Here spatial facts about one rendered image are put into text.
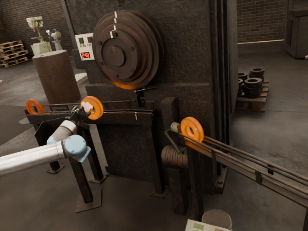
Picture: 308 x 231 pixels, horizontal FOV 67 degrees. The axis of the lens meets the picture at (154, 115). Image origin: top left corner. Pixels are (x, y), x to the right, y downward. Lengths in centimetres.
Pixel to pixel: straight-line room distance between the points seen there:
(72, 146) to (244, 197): 128
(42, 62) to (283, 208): 378
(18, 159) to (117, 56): 73
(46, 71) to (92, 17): 264
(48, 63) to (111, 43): 289
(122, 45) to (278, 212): 146
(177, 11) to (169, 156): 85
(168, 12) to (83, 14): 62
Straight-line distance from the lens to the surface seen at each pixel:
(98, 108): 148
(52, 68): 425
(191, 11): 143
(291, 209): 190
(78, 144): 115
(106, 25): 149
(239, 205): 186
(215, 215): 109
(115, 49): 139
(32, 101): 232
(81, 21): 182
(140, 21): 139
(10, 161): 120
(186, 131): 131
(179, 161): 144
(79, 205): 209
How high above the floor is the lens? 134
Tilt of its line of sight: 25 degrees down
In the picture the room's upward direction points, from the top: 9 degrees counter-clockwise
